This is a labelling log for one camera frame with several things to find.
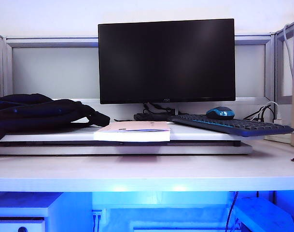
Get white drawer cabinet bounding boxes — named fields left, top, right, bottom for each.
left=0, top=192, right=63, bottom=232

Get wide grey desk partition panel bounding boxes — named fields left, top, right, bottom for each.
left=6, top=33, right=276, bottom=102

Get white wall socket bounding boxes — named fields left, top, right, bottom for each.
left=91, top=208, right=106, bottom=232

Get black power cables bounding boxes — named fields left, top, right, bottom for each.
left=243, top=103, right=275, bottom=121

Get narrow grey partition with cable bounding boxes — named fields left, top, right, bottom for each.
left=274, top=23, right=294, bottom=105

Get white hanging cable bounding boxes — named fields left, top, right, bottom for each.
left=283, top=23, right=294, bottom=75

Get black and blue keyboard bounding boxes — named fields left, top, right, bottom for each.
left=169, top=113, right=294, bottom=138

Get dark cable under desk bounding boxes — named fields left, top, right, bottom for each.
left=225, top=190, right=239, bottom=232

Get white riser base board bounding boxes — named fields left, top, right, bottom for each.
left=0, top=142, right=254, bottom=156

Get white box under desk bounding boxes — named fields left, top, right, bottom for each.
left=233, top=196, right=294, bottom=232

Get black computer monitor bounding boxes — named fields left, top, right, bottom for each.
left=98, top=18, right=236, bottom=105

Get black monitor cable bundle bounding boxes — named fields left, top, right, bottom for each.
left=133, top=102, right=176, bottom=122

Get black and blue backpack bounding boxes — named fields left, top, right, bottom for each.
left=0, top=93, right=111, bottom=133

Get blue and black mouse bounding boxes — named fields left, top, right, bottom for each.
left=206, top=106, right=235, bottom=120

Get pink cover book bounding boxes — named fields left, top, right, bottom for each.
left=93, top=121, right=172, bottom=143

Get white desk riser board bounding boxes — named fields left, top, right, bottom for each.
left=0, top=120, right=266, bottom=143

